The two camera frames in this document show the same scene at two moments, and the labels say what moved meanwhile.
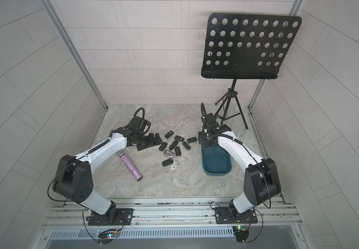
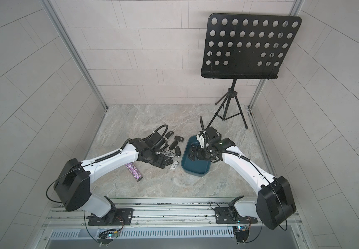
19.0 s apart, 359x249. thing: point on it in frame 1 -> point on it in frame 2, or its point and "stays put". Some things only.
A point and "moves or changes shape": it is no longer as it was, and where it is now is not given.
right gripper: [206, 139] -> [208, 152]
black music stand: [246, 46] stays put
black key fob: [177, 151] stays put
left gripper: [152, 142] -> [160, 162]
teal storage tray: [216, 161] moves or changes shape
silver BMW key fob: [168, 153] stays put
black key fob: [177, 137] stays put
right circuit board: [242, 233] stays put
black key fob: [173, 144] stays put
